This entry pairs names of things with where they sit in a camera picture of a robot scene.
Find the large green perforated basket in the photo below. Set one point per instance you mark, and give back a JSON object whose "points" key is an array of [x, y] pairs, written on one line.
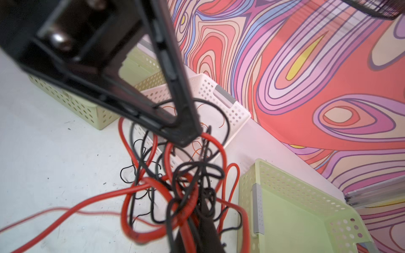
{"points": [[288, 215]]}

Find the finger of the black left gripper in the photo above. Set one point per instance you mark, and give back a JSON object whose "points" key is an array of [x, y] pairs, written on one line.
{"points": [[157, 22]]}

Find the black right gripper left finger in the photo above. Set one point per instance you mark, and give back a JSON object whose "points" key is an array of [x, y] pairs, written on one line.
{"points": [[184, 242]]}

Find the white perforated basket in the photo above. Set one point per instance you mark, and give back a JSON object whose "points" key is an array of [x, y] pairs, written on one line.
{"points": [[215, 107]]}

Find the small green perforated basket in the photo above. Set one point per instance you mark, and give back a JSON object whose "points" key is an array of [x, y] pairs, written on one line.
{"points": [[140, 69]]}

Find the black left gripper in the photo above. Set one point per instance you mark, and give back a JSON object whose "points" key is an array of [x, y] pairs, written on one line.
{"points": [[80, 46]]}

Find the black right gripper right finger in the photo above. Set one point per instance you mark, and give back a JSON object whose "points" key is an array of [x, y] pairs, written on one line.
{"points": [[209, 238]]}

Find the black wire basket back wall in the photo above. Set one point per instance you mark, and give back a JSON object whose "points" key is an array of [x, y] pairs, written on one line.
{"points": [[379, 9]]}

